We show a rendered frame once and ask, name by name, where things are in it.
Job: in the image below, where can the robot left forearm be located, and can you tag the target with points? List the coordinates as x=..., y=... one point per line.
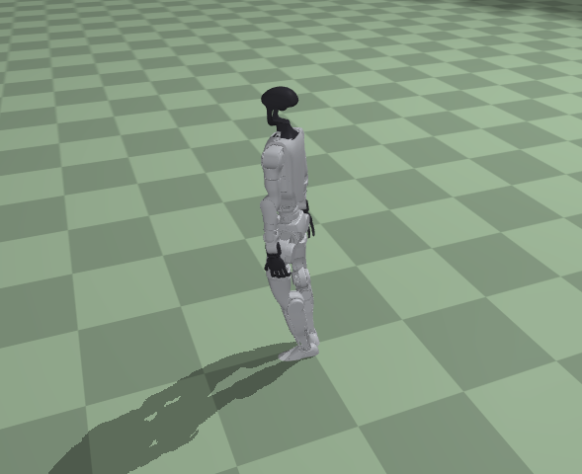
x=271, y=225

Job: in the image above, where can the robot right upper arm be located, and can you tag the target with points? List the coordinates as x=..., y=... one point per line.
x=305, y=164

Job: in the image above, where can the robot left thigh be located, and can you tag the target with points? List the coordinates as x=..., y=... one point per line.
x=281, y=287

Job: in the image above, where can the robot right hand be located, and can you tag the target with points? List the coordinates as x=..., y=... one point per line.
x=311, y=224

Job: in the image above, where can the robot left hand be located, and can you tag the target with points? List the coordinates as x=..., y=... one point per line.
x=276, y=264

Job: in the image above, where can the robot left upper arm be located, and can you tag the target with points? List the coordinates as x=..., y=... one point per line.
x=272, y=162

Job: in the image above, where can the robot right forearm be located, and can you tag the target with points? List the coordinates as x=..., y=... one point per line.
x=302, y=203

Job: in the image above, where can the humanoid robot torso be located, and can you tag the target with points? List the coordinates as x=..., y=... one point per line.
x=292, y=219

